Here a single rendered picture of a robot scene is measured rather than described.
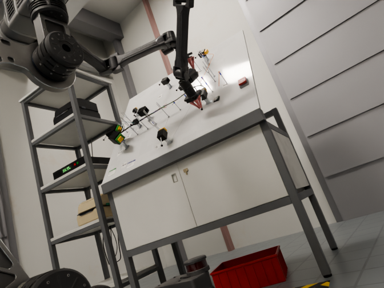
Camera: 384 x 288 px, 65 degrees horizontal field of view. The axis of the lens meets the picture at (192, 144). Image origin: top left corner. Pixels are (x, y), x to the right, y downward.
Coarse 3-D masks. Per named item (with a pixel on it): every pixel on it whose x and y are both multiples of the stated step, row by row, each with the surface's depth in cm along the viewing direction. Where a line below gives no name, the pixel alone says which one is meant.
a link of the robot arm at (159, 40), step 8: (168, 32) 169; (160, 40) 170; (168, 40) 169; (136, 48) 175; (144, 48) 173; (152, 48) 172; (160, 48) 173; (112, 56) 180; (120, 56) 177; (128, 56) 175; (136, 56) 175; (144, 56) 177; (120, 64) 177; (120, 72) 181
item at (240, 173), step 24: (216, 144) 170; (240, 144) 164; (264, 144) 157; (192, 168) 176; (216, 168) 169; (240, 168) 162; (264, 168) 156; (192, 192) 175; (216, 192) 168; (240, 192) 161; (264, 192) 155; (216, 216) 167
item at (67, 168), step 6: (72, 162) 221; (78, 162) 218; (84, 162) 215; (96, 162) 224; (102, 162) 230; (108, 162) 236; (66, 168) 224; (72, 168) 221; (54, 174) 229; (60, 174) 226
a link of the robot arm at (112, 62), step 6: (72, 36) 151; (78, 42) 155; (84, 48) 159; (84, 54) 160; (90, 54) 164; (84, 60) 165; (90, 60) 166; (96, 60) 169; (102, 60) 177; (108, 60) 181; (114, 60) 179; (96, 66) 174; (102, 66) 175; (114, 66) 178; (102, 72) 179; (108, 72) 181
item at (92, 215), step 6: (90, 198) 224; (102, 198) 218; (108, 198) 223; (84, 204) 219; (90, 204) 215; (108, 204) 220; (78, 210) 219; (84, 210) 216; (90, 210) 211; (96, 210) 209; (108, 210) 217; (78, 216) 216; (84, 216) 213; (90, 216) 210; (96, 216) 208; (108, 216) 216; (78, 222) 214; (84, 222) 212
